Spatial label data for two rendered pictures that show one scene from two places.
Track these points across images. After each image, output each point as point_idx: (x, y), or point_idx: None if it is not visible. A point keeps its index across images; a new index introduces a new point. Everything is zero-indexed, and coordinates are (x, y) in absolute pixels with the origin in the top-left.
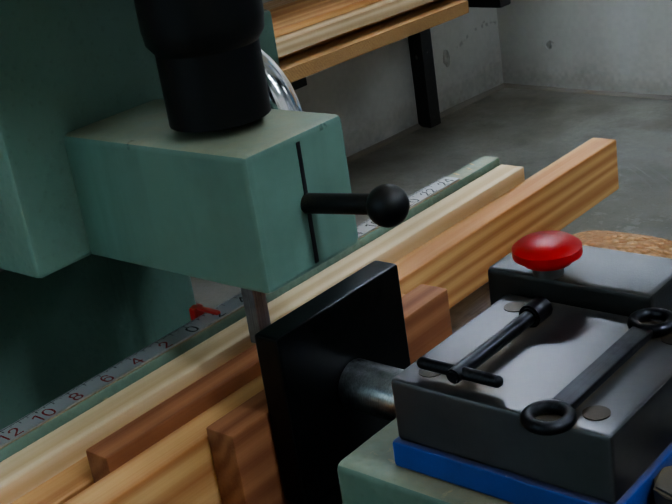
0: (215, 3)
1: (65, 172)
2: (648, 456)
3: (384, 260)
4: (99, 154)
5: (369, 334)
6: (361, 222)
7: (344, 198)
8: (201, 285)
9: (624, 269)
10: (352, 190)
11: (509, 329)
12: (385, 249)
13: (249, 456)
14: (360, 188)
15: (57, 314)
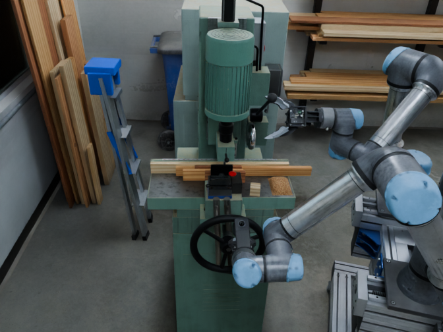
0: (223, 130)
1: (215, 135)
2: (215, 194)
3: (252, 165)
4: (216, 136)
5: (225, 171)
6: (426, 149)
7: (225, 156)
8: (365, 142)
9: (236, 180)
10: (437, 139)
11: (219, 178)
12: (252, 163)
13: (206, 175)
14: (440, 139)
15: None
